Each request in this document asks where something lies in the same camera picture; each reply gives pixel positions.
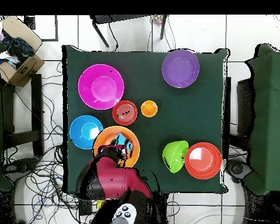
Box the blue cup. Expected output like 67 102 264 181
111 132 134 152

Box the large orange bowl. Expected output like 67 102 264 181
92 125 141 169

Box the green bowl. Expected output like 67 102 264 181
162 140 190 174

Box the large red-orange bowl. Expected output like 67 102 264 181
184 142 223 180

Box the blue round bowl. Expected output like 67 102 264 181
69 114 104 150

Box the small red bowl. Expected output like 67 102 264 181
111 100 138 126

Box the orange cup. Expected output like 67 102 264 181
140 100 159 118

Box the pink bowl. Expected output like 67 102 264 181
78 64 125 110

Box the black power adapter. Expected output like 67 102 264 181
78 198 92 216

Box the black bench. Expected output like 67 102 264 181
1 73 44 156

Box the dark green table cloth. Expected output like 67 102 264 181
62 45 229 194

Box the purple bowl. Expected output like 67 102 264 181
161 48 200 89

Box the cardboard box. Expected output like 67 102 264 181
0 15 46 88

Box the dark clothes pile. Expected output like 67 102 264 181
0 30 35 69

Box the black chair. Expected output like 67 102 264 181
222 76 256 162

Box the tangle of floor cables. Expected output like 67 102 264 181
1 60 94 224

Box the black pedestal foot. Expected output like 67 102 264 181
2 157 40 181
224 158 253 185

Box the black metal frame table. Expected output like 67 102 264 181
89 15 168 49

